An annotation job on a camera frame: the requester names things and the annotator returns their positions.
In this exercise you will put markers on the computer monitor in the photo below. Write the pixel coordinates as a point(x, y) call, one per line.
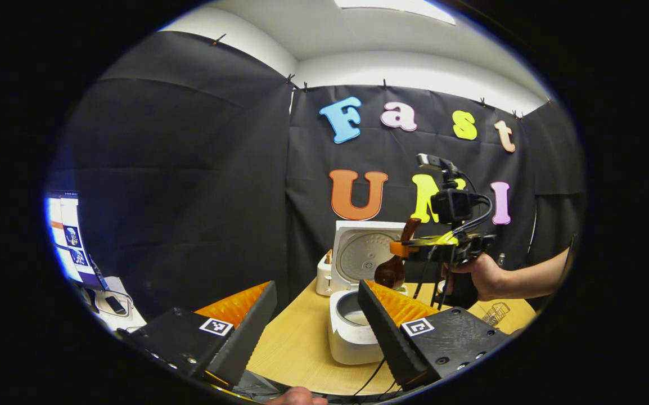
point(71, 236)

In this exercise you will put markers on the black backdrop cloth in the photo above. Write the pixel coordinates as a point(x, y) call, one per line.
point(189, 169)

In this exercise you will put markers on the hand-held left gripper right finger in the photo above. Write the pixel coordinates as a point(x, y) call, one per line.
point(386, 332)

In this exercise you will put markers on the white rice cooker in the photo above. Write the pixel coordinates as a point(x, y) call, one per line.
point(352, 337)

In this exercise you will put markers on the small black device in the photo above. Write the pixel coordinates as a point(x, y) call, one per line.
point(115, 304)

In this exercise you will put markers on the white toaster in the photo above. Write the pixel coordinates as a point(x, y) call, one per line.
point(323, 278)

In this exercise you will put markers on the brown wooden spoon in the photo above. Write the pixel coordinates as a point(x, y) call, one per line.
point(391, 273)

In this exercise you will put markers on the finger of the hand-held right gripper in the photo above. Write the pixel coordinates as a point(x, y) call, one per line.
point(403, 249)

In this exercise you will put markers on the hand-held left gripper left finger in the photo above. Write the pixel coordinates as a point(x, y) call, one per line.
point(248, 332)

